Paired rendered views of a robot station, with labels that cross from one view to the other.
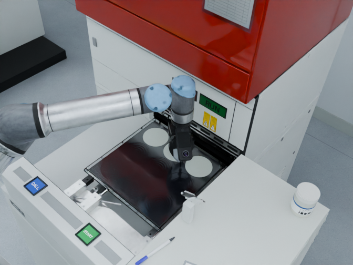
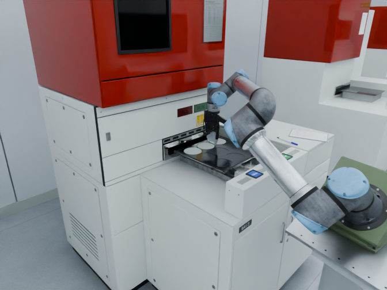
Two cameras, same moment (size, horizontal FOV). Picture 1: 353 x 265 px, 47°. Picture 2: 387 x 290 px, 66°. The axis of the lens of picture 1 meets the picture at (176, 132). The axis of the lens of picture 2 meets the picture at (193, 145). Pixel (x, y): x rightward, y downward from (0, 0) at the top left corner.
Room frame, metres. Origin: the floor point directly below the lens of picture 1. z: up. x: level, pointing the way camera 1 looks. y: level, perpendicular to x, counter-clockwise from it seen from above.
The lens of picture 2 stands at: (0.92, 1.62, 1.56)
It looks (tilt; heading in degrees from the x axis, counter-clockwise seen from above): 22 degrees down; 276
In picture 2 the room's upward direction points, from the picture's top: straight up
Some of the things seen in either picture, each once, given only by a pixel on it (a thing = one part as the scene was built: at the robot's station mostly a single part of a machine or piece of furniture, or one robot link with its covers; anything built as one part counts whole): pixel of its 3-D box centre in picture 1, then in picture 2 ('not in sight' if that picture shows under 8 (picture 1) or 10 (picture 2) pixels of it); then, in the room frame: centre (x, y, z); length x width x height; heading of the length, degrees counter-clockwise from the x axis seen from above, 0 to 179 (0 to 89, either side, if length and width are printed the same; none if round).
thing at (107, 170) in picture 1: (156, 167); (219, 151); (0.93, 0.06, 0.90); 0.34 x 0.34 x 0.01; 51
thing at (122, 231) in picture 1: (106, 222); not in sight; (0.71, 0.22, 0.87); 0.36 x 0.08 x 0.03; 51
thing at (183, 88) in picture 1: (182, 94); (213, 92); (0.97, -0.01, 1.21); 0.09 x 0.08 x 0.11; 104
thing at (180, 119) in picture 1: (181, 113); (213, 107); (0.97, -0.01, 1.13); 0.08 x 0.08 x 0.05
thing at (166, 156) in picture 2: (190, 135); (191, 142); (1.10, -0.06, 0.89); 0.44 x 0.02 x 0.10; 51
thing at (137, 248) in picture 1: (141, 248); not in sight; (0.61, 0.09, 0.89); 0.08 x 0.03 x 0.03; 141
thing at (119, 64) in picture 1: (160, 89); (167, 129); (1.22, 0.07, 1.02); 0.82 x 0.03 x 0.40; 51
